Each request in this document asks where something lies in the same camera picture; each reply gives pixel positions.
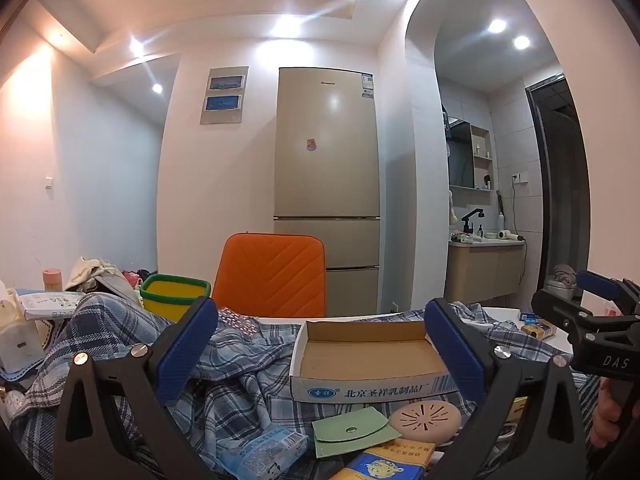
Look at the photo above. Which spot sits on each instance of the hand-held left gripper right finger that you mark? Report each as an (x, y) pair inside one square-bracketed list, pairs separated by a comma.
[(455, 355)]

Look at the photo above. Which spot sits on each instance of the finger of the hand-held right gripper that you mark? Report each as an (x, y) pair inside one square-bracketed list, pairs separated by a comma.
[(602, 285), (560, 312)]

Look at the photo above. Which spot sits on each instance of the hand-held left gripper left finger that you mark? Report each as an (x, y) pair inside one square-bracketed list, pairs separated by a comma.
[(185, 347)]

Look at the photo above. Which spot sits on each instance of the round beige vented disc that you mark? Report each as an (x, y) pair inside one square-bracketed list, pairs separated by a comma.
[(420, 420)]

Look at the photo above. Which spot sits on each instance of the shallow cardboard box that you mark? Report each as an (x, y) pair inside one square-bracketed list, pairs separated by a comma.
[(365, 357)]

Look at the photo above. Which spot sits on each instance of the yellow and blue cigarette pack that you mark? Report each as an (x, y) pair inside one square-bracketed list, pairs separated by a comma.
[(390, 460)]

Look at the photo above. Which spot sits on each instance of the green snap pouch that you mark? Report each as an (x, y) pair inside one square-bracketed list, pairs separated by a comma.
[(345, 432)]

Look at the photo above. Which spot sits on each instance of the person's right hand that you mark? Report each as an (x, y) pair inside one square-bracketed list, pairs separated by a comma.
[(607, 417)]

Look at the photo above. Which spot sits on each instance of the yellow and blue snack pack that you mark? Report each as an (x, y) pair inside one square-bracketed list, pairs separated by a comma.
[(539, 331)]

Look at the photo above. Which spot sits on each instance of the small blue box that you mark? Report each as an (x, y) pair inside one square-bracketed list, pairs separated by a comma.
[(530, 317)]

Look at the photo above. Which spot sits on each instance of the yellow basket with green rim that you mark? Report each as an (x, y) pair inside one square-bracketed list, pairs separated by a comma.
[(170, 300)]

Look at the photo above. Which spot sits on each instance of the blue plaid shirt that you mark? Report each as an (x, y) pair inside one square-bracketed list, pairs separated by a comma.
[(240, 360)]

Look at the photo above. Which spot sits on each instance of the rhinestone sheet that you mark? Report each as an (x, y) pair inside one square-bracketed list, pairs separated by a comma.
[(240, 320)]

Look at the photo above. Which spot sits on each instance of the beige vanity cabinet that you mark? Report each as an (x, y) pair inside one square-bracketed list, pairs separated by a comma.
[(480, 275)]

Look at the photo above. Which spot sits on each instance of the white hair dryer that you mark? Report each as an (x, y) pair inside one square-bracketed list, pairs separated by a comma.
[(507, 235)]

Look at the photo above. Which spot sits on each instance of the dark doorway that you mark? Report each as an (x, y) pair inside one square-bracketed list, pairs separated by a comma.
[(560, 185)]

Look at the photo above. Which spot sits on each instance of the orange quilted chair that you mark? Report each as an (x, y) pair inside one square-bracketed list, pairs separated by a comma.
[(270, 275)]

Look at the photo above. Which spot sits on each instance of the pile of pale clothes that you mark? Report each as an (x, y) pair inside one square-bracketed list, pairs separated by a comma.
[(87, 270)]

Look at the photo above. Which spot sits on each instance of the blue tissue packet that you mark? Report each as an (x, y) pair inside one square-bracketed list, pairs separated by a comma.
[(260, 452)]

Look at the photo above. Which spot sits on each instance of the black faucet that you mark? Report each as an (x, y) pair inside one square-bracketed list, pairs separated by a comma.
[(470, 220)]

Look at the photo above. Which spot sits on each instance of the flat white paper box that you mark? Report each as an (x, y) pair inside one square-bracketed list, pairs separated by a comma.
[(50, 305)]

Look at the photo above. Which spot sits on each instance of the pink cup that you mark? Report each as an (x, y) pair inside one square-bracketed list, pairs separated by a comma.
[(52, 280)]

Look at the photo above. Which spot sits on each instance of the white patterned bag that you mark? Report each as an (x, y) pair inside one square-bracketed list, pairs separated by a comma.
[(15, 345)]

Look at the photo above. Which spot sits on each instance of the mirror cabinet with shelves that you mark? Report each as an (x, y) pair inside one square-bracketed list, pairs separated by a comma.
[(460, 155)]

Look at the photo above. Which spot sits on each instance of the beige refrigerator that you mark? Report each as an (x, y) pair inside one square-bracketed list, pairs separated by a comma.
[(325, 170)]

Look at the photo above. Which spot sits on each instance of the pink fridge magnet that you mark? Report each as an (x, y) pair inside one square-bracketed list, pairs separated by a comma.
[(311, 144)]

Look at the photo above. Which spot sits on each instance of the recessed ceiling light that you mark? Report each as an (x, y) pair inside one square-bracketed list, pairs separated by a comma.
[(157, 88), (521, 42), (496, 25)]

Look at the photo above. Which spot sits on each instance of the wall outlet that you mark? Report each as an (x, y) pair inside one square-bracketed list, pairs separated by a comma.
[(518, 178)]

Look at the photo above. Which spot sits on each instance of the grey wall panel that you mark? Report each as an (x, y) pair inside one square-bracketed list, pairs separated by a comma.
[(224, 97)]

